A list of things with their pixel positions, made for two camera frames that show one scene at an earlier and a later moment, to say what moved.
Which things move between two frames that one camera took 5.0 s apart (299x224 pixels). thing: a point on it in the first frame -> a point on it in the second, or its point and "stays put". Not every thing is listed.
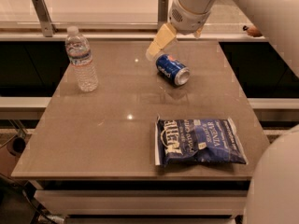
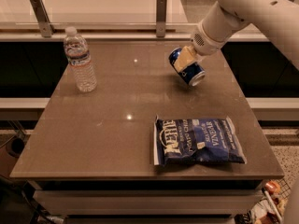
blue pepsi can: [173, 69] -> [192, 75]
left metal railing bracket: [46, 22] stays put
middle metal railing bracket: [163, 11] stays put
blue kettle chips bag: [186, 141] stays put
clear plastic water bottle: [79, 54] stays put
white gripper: [186, 20] -> [204, 44]
